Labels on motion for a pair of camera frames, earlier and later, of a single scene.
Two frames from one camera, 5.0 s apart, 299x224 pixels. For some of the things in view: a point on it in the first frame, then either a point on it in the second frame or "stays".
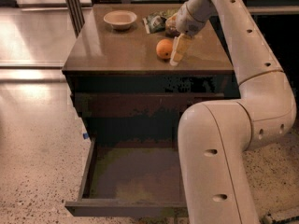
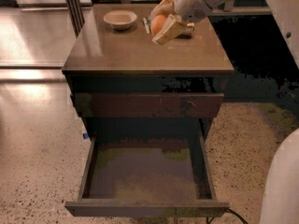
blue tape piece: (85, 135) stays
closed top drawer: (139, 105) stays
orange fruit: (163, 48) → (157, 24)
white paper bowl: (121, 20) stays
